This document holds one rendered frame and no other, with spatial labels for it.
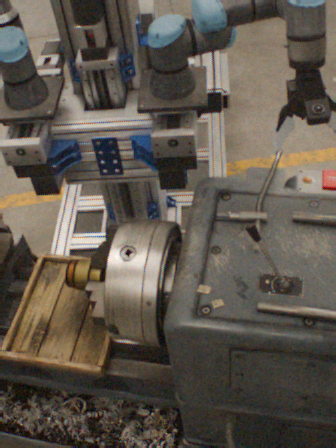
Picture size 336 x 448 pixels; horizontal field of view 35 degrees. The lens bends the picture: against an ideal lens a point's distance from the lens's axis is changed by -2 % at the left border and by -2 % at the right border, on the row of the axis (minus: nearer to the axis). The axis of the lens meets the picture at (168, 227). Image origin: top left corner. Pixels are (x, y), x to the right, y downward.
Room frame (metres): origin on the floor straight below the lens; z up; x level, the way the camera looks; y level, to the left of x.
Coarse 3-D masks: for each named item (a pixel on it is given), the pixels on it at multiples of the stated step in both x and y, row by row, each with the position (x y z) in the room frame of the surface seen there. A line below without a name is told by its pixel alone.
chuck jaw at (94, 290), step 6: (90, 282) 0.81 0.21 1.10; (96, 282) 0.81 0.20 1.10; (90, 288) 0.79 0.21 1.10; (96, 288) 0.79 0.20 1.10; (102, 288) 0.79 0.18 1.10; (90, 294) 0.78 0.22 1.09; (96, 294) 0.77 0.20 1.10; (102, 294) 0.77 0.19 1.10; (90, 300) 0.75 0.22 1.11; (96, 300) 0.75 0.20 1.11; (102, 300) 0.75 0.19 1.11; (96, 306) 0.73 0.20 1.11; (102, 306) 0.73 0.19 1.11; (96, 312) 0.71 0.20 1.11; (102, 312) 0.71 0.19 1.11; (96, 318) 0.70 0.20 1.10; (102, 318) 0.70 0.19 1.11; (96, 324) 0.70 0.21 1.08; (102, 324) 0.70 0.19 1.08; (114, 324) 0.67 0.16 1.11; (108, 330) 0.68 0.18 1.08; (114, 330) 0.67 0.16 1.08
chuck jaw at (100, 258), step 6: (126, 222) 0.90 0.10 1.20; (132, 222) 0.90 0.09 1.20; (108, 228) 0.89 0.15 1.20; (114, 228) 0.89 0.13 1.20; (108, 234) 0.88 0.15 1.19; (114, 234) 0.88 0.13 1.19; (108, 240) 0.87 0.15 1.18; (102, 246) 0.87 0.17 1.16; (108, 246) 0.86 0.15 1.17; (96, 252) 0.88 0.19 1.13; (102, 252) 0.86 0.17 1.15; (108, 252) 0.86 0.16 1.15; (96, 258) 0.86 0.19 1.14; (102, 258) 0.85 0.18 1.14; (96, 264) 0.85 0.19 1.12; (102, 264) 0.84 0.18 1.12
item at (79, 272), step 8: (72, 264) 0.86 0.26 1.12; (80, 264) 0.86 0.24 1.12; (88, 264) 0.85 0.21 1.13; (72, 272) 0.84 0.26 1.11; (80, 272) 0.83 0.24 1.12; (88, 272) 0.83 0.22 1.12; (96, 272) 0.83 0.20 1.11; (104, 272) 0.86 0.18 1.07; (72, 280) 0.83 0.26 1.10; (80, 280) 0.82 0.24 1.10; (88, 280) 0.82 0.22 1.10; (96, 280) 0.82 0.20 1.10; (104, 280) 0.84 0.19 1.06; (80, 288) 0.81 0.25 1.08
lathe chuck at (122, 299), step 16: (128, 224) 0.87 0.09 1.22; (144, 224) 0.87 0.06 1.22; (128, 240) 0.81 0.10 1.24; (144, 240) 0.81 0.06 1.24; (112, 256) 0.78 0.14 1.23; (144, 256) 0.76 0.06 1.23; (112, 272) 0.74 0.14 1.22; (128, 272) 0.74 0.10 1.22; (112, 288) 0.71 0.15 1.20; (128, 288) 0.71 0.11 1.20; (112, 304) 0.69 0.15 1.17; (128, 304) 0.68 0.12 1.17; (112, 320) 0.67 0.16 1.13; (128, 320) 0.66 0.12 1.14; (112, 336) 0.67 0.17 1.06; (128, 336) 0.66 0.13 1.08
